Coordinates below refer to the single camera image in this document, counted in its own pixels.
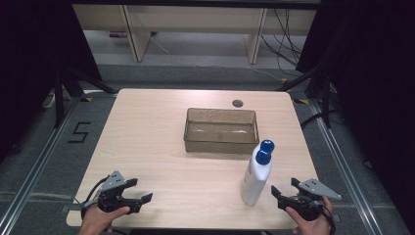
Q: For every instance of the clear brown plastic container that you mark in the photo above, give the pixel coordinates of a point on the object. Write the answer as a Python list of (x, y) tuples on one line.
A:
[(221, 147)]

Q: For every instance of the person's left hand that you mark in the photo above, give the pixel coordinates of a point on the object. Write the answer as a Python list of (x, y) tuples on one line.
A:
[(96, 219)]

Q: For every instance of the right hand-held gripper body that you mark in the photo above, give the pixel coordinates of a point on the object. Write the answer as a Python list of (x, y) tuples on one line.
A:
[(308, 199)]

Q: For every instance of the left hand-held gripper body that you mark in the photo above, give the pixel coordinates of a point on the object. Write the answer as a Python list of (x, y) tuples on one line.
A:
[(111, 196)]

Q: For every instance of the yellow tape piece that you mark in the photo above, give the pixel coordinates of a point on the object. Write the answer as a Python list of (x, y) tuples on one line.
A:
[(86, 99), (301, 101)]

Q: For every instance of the white bottle with blue cap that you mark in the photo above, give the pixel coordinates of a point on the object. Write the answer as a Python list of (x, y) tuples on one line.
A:
[(256, 182)]

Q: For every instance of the beige wooden desk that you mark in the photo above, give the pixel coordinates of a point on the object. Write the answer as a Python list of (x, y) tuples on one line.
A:
[(195, 19)]

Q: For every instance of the aluminium floor rail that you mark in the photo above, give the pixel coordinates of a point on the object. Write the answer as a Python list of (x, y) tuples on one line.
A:
[(342, 163), (32, 176)]

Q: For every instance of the person's right hand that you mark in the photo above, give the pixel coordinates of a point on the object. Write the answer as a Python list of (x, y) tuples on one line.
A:
[(311, 225)]

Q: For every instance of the black tripod stand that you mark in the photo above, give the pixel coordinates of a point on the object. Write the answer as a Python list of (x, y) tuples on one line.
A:
[(59, 98), (326, 98)]

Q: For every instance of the black curtain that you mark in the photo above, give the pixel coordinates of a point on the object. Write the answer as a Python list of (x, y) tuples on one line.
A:
[(26, 49), (375, 65)]

